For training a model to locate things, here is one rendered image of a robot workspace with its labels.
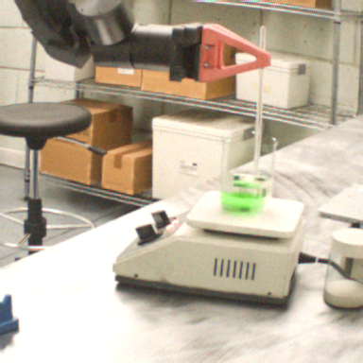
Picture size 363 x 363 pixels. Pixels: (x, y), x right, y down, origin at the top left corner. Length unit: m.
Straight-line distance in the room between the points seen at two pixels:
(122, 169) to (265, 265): 2.63
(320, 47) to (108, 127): 0.98
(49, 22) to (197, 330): 0.39
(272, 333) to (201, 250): 0.13
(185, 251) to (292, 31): 2.65
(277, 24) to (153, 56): 2.62
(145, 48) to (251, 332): 0.33
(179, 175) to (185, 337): 2.57
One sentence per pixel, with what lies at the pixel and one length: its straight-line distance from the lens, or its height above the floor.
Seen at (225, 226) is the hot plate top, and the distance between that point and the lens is 0.92.
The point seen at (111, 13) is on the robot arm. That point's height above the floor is 1.06.
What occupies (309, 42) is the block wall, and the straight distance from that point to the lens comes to 3.51.
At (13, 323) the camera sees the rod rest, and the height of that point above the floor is 0.76.
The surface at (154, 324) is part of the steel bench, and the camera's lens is 0.87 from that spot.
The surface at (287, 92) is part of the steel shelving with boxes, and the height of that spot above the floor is 0.63.
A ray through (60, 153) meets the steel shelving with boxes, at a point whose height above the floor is 0.24.
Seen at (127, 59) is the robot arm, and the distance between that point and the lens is 0.97.
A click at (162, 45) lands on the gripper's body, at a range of 0.95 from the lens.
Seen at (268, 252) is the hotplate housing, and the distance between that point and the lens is 0.91.
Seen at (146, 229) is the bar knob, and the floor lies 0.81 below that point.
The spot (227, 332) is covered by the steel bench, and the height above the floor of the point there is 0.75.
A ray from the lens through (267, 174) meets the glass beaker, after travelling 0.94.
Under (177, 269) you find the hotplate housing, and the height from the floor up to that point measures 0.78.
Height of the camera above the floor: 1.12
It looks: 16 degrees down
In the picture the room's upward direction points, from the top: 4 degrees clockwise
